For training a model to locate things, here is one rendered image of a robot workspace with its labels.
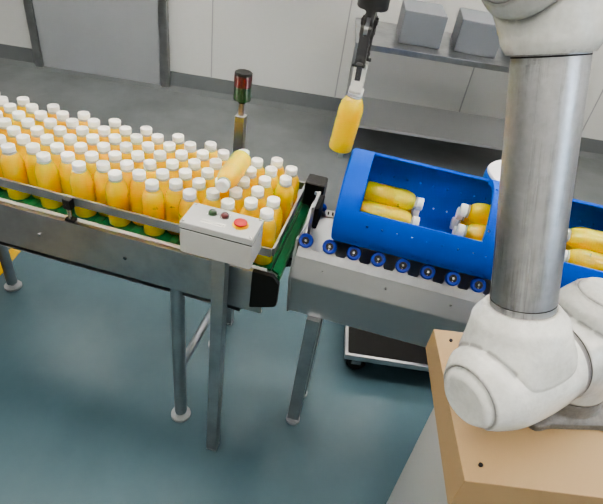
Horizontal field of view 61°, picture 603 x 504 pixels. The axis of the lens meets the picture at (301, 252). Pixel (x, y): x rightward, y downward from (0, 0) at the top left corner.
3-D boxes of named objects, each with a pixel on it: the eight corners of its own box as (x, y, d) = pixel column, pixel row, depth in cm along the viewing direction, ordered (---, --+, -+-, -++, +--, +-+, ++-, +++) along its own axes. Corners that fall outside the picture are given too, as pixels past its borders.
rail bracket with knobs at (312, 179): (318, 214, 179) (323, 189, 172) (299, 209, 179) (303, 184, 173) (324, 200, 186) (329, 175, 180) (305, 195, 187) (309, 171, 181)
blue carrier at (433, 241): (630, 336, 141) (690, 253, 124) (325, 256, 150) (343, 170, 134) (604, 277, 164) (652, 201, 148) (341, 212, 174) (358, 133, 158)
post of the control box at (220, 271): (215, 451, 200) (225, 255, 138) (206, 448, 201) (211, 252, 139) (219, 442, 203) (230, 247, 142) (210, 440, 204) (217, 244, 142)
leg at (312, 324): (297, 427, 213) (320, 324, 175) (284, 423, 214) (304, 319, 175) (301, 415, 218) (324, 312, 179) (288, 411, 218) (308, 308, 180)
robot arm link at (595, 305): (626, 390, 99) (684, 303, 86) (568, 425, 90) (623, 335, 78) (556, 337, 110) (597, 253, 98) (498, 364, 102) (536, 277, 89)
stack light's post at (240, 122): (230, 325, 253) (244, 118, 185) (223, 323, 253) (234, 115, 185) (233, 320, 256) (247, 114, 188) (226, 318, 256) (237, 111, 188)
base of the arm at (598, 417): (641, 434, 97) (654, 415, 94) (529, 431, 96) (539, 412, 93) (593, 363, 112) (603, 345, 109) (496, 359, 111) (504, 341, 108)
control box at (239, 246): (249, 270, 135) (252, 239, 129) (179, 251, 137) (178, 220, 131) (261, 248, 143) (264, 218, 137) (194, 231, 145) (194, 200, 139)
